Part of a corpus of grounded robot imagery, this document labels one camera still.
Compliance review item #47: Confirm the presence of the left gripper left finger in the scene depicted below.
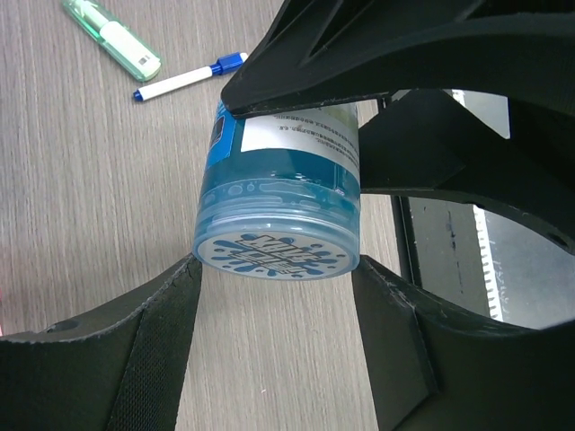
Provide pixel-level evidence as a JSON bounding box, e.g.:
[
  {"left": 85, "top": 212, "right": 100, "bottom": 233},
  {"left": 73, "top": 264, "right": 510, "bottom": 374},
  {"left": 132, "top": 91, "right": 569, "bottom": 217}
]
[{"left": 1, "top": 255, "right": 202, "bottom": 430}]

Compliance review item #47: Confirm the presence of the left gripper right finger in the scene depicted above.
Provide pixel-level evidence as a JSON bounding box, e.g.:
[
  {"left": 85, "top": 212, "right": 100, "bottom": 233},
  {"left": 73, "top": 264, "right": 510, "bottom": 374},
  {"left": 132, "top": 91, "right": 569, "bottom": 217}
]
[{"left": 352, "top": 256, "right": 574, "bottom": 430}]

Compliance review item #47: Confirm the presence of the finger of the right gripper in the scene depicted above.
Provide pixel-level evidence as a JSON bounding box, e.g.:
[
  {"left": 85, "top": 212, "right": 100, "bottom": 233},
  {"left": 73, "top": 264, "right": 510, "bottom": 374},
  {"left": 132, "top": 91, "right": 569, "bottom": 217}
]
[
  {"left": 221, "top": 1, "right": 574, "bottom": 118},
  {"left": 359, "top": 90, "right": 574, "bottom": 253}
]

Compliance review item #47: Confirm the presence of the blue slime jar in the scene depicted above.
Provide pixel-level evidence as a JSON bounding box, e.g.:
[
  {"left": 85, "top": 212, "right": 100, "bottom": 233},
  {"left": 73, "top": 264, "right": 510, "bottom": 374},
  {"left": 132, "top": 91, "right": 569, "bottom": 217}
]
[{"left": 193, "top": 103, "right": 360, "bottom": 281}]

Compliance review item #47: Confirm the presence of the blue white marker pen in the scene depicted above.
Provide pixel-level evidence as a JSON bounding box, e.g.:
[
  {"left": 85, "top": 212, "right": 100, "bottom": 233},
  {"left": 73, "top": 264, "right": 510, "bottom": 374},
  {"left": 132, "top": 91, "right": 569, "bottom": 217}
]
[{"left": 133, "top": 52, "right": 248, "bottom": 102}]

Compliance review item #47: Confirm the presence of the light green correction tape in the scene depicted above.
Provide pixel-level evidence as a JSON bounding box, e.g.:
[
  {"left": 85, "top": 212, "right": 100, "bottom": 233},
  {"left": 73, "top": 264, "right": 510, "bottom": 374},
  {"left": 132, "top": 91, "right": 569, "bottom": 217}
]
[{"left": 61, "top": 0, "right": 162, "bottom": 82}]

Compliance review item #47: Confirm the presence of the white slotted cable duct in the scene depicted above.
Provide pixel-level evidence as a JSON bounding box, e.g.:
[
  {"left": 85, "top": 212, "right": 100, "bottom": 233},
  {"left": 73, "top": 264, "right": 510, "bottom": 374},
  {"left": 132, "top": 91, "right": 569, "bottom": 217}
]
[{"left": 473, "top": 206, "right": 504, "bottom": 321}]

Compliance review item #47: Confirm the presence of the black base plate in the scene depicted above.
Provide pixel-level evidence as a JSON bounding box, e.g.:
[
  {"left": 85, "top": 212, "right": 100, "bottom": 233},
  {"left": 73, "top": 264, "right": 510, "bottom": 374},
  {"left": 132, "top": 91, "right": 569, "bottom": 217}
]
[{"left": 391, "top": 196, "right": 490, "bottom": 317}]

